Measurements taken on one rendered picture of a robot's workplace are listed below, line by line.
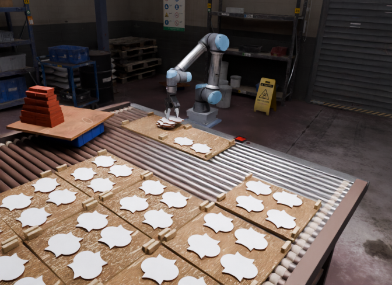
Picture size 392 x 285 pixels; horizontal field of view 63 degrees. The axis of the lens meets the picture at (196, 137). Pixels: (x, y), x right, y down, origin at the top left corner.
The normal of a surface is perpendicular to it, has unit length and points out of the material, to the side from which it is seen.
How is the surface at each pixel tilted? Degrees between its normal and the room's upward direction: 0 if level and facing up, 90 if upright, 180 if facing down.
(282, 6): 90
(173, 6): 90
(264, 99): 77
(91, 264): 0
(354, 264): 0
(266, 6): 90
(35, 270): 0
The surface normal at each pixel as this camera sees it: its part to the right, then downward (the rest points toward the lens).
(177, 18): -0.52, 0.33
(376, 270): 0.04, -0.92
